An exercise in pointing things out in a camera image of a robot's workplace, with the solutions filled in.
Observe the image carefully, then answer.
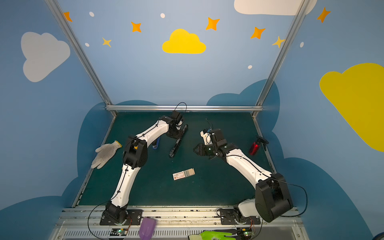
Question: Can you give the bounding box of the aluminium frame rear crossbar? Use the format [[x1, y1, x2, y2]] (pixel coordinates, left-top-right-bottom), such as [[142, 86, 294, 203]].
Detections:
[[106, 104, 263, 112]]

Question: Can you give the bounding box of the green circuit board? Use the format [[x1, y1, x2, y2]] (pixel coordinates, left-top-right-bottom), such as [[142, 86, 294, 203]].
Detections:
[[237, 228, 254, 239], [110, 228, 129, 237]]

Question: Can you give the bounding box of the white knit work glove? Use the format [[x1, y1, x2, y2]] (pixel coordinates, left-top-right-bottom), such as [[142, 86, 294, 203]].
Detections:
[[91, 141, 122, 169]]

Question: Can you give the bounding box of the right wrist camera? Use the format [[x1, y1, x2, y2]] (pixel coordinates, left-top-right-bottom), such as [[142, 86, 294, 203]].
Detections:
[[211, 129, 227, 147]]

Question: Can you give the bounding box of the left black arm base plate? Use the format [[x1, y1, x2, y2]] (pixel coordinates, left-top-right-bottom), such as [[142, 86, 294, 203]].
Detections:
[[100, 209, 143, 226]]

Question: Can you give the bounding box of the left green circuit board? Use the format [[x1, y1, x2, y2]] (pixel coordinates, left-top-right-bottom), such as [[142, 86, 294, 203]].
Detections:
[[110, 228, 129, 237]]

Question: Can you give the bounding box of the right green circuit board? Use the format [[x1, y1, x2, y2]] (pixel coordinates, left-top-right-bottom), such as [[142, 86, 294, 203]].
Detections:
[[237, 228, 254, 239]]

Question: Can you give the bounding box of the black stapler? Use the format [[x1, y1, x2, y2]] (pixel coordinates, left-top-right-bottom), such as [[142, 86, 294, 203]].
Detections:
[[169, 124, 189, 158]]

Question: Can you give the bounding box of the red spray bottle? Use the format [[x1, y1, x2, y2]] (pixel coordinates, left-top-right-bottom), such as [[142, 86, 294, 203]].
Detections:
[[249, 136, 269, 156]]

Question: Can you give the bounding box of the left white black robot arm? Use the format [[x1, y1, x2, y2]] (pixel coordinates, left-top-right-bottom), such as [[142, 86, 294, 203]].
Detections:
[[100, 111, 184, 226]]

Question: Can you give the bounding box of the red white staple box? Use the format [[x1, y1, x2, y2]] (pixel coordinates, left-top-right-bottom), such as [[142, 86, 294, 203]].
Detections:
[[173, 168, 196, 181]]

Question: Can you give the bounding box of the green work glove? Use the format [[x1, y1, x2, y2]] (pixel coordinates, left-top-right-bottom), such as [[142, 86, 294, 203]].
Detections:
[[188, 231, 236, 240]]

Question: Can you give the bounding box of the aluminium frame right post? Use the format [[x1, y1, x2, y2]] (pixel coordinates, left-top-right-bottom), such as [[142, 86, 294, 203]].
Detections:
[[252, 0, 311, 120]]

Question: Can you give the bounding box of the aluminium frame left post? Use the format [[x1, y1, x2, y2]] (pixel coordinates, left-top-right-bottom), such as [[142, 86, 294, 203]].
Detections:
[[45, 0, 113, 107]]

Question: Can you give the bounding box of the aluminium front rail bed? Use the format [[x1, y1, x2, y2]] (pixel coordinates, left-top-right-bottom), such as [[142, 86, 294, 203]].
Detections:
[[49, 206, 309, 240]]

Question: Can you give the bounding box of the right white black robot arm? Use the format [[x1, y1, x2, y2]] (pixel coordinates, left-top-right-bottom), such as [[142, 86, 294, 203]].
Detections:
[[193, 144, 294, 223]]

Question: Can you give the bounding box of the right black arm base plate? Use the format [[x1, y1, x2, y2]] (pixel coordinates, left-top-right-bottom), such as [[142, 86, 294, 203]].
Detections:
[[217, 208, 261, 225]]

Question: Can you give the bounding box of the aluminium frame post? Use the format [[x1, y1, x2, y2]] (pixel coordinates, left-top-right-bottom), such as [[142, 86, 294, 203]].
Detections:
[[45, 0, 113, 107], [252, 0, 311, 120]]

